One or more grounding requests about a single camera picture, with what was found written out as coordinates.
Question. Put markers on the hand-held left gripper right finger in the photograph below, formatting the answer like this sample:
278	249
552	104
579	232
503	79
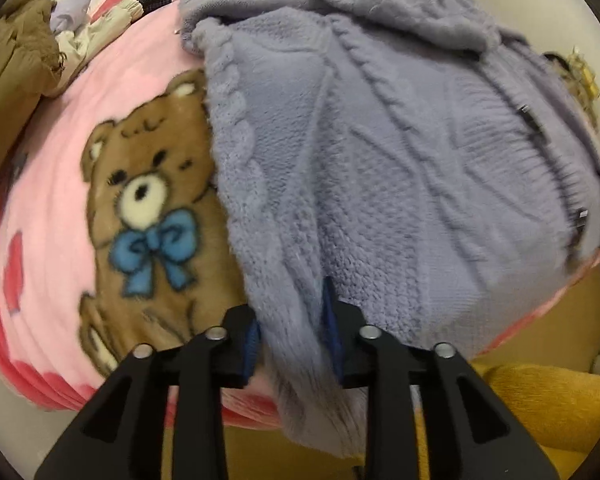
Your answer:
331	330

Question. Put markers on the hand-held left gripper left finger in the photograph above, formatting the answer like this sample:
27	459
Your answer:
252	347

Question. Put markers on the purple knit hooded cardigan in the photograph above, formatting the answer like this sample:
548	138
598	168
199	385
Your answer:
380	160

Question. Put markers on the person's yellow fleece clothing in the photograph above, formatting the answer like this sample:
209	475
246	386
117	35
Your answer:
545	405

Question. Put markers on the pink printed blanket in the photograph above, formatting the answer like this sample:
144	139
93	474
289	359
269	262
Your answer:
55	220

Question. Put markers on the beige garment with black cuff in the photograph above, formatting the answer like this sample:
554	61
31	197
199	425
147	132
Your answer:
105	25

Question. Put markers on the yellow and grey plush toy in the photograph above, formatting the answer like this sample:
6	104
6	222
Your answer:
582	77

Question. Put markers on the brown puffer jacket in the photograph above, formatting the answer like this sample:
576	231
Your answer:
10	70

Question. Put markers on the lavender cloth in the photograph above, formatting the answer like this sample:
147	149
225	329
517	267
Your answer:
72	12

